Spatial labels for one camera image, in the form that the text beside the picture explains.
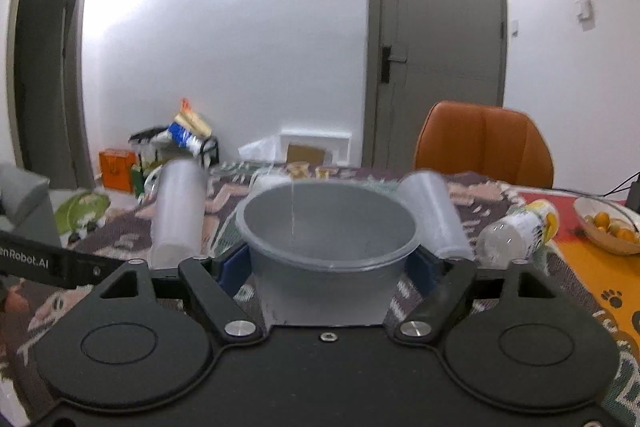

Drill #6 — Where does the grey sofa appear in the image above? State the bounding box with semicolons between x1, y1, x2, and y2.
0;163;60;249

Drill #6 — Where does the white bowl of oranges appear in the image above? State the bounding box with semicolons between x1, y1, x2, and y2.
572;197;640;256

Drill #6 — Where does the dark open doorway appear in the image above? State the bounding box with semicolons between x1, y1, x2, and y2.
9;0;97;192

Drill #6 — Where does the grey door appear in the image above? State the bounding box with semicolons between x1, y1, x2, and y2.
361;0;510;170

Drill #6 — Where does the green plate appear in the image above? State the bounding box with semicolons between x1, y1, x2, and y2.
54;191;110;235

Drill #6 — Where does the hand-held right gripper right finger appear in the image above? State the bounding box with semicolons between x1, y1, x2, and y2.
392;246;557;343

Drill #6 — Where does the black cable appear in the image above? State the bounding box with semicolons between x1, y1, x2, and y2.
550;174;640;198

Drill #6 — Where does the white foam box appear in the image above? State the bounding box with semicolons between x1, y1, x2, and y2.
279;129;352;166

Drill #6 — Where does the plastic bottle with yellow label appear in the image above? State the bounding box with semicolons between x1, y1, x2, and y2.
475;199;560;269

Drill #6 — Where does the black door handle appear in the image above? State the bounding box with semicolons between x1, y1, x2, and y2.
380;45;408;84

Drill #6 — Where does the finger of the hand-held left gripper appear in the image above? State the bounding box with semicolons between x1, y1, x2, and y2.
62;248;125;290

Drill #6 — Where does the pile of snack bags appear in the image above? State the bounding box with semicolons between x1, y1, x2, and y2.
129;98;221;170

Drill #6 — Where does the orange box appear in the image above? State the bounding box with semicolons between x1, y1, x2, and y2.
98;149;137;194

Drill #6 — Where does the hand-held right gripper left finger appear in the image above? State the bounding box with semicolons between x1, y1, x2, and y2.
89;246;266;343

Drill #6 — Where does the white wall switch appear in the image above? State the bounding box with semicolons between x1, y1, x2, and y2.
574;0;597;28

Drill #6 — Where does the patterned tablecloth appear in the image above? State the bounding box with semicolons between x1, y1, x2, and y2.
0;161;640;427

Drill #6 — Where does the orange chair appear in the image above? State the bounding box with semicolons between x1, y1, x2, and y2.
413;102;556;190

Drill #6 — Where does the clear plastic bag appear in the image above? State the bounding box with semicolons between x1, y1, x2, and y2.
238;136;282;164

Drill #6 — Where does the translucent plastic cup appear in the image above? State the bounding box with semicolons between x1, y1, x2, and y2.
234;179;420;327
149;159;209;269
399;172;474;264

